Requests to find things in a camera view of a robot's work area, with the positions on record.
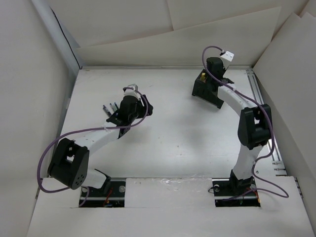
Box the black two-compartment organizer box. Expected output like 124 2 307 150
192 70 224 109

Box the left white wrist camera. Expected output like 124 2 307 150
123 84 139 98

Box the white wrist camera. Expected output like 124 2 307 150
123 84 139 98
220 50 235 68

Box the yellow highlighter marker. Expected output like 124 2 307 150
199 73 207 83

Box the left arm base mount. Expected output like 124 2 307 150
79 176 126 208

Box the black patterned pen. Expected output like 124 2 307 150
103 105 112 118

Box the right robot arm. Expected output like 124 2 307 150
205 57 272 197

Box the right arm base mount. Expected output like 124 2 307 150
208 178 261 207

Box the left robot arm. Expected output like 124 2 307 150
47 94 153 196

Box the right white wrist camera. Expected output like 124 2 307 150
220 50 235 68

